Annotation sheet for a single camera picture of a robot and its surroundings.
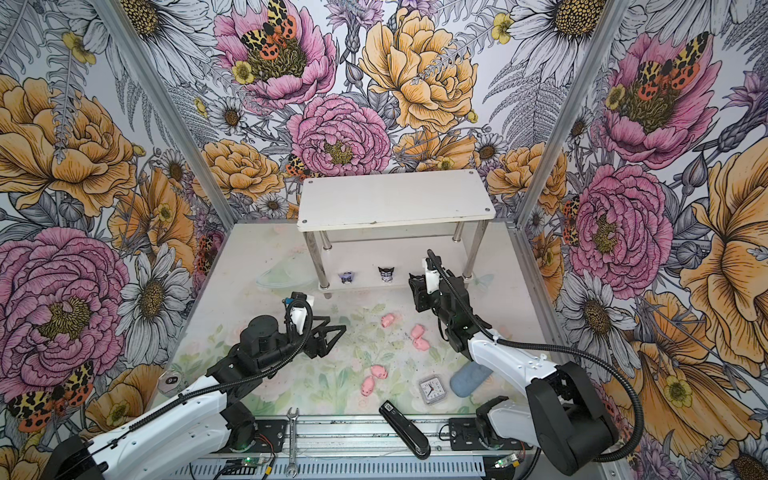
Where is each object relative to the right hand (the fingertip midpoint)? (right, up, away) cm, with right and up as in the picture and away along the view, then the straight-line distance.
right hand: (416, 287), depth 86 cm
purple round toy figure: (-21, +2, +8) cm, 23 cm away
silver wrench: (-30, -40, -16) cm, 52 cm away
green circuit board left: (-39, -39, -15) cm, 57 cm away
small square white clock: (+4, -26, -6) cm, 27 cm away
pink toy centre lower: (-13, -26, -5) cm, 29 cm away
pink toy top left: (-9, -11, +7) cm, 16 cm away
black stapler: (-3, -32, -16) cm, 36 cm away
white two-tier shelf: (-11, +15, -11) cm, 22 cm away
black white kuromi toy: (-9, +3, +8) cm, 12 cm away
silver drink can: (-57, -20, -16) cm, 63 cm away
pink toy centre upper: (-10, -23, -3) cm, 25 cm away
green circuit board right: (+20, -39, -14) cm, 46 cm away
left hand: (-21, -10, -8) cm, 25 cm away
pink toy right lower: (+2, -17, +3) cm, 17 cm away
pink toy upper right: (+1, -14, +6) cm, 15 cm away
